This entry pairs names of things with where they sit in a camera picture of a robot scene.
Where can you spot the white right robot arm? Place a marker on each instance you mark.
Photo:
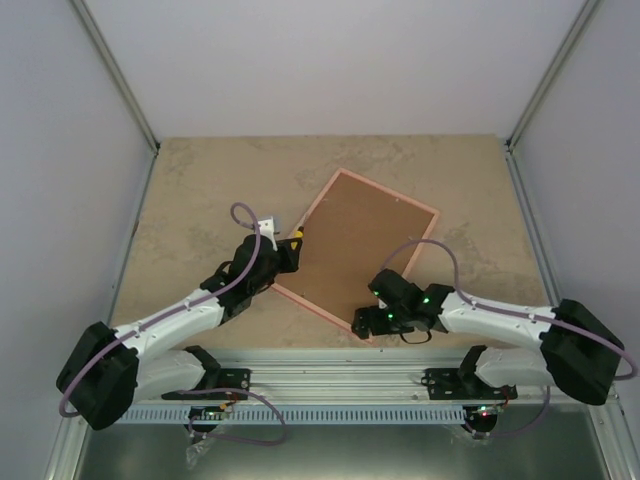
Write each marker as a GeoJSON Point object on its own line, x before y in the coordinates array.
{"type": "Point", "coordinates": [564, 346]}

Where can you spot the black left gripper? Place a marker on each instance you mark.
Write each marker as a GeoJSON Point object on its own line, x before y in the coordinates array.
{"type": "Point", "coordinates": [290, 261]}

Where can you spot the controller board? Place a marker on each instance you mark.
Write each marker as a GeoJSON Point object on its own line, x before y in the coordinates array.
{"type": "Point", "coordinates": [480, 420]}
{"type": "Point", "coordinates": [206, 419]}

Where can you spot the right controller board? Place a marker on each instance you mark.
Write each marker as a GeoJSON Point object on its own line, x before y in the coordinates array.
{"type": "Point", "coordinates": [480, 420]}

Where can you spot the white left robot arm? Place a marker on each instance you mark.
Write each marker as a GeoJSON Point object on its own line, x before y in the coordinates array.
{"type": "Point", "coordinates": [110, 369]}

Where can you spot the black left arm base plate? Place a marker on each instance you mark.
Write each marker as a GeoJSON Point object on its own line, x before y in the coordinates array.
{"type": "Point", "coordinates": [227, 384]}

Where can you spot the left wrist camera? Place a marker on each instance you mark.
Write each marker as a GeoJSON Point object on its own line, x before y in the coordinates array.
{"type": "Point", "coordinates": [268, 228]}

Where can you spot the yellow handled screwdriver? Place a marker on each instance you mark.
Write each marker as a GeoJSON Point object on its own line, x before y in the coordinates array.
{"type": "Point", "coordinates": [299, 233]}

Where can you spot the pink wooden photo frame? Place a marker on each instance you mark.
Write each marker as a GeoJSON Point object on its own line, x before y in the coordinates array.
{"type": "Point", "coordinates": [351, 230]}

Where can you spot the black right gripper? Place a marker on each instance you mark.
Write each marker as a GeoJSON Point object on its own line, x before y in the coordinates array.
{"type": "Point", "coordinates": [361, 318]}

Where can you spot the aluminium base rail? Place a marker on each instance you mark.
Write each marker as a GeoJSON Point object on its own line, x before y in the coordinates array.
{"type": "Point", "coordinates": [379, 375]}

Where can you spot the aluminium corner post right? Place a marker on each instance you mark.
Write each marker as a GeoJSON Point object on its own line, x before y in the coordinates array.
{"type": "Point", "coordinates": [569, 43]}

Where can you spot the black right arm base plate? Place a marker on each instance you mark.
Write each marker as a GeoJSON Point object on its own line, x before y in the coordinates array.
{"type": "Point", "coordinates": [456, 384]}

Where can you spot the left controller board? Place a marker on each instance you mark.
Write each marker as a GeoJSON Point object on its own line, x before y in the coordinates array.
{"type": "Point", "coordinates": [206, 419]}

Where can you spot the aluminium corner post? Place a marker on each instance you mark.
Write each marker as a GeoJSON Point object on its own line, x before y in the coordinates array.
{"type": "Point", "coordinates": [108, 59]}
{"type": "Point", "coordinates": [569, 43]}

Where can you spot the grey slotted cable duct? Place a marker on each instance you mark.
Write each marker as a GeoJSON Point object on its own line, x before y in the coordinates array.
{"type": "Point", "coordinates": [249, 414]}

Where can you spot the aluminium corner post left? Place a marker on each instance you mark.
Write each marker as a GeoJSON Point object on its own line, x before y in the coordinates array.
{"type": "Point", "coordinates": [108, 59]}

